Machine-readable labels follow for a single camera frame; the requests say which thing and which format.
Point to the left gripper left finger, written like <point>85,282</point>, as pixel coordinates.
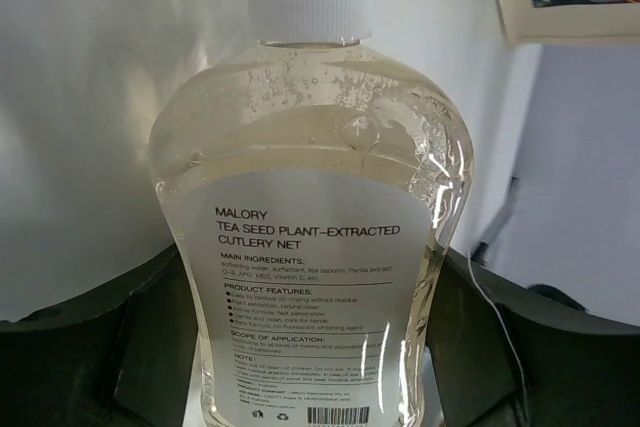
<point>120,354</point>

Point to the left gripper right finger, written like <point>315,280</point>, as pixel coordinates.
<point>504,355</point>

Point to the clear amber liquid bottle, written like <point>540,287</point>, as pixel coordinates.
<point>312,186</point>

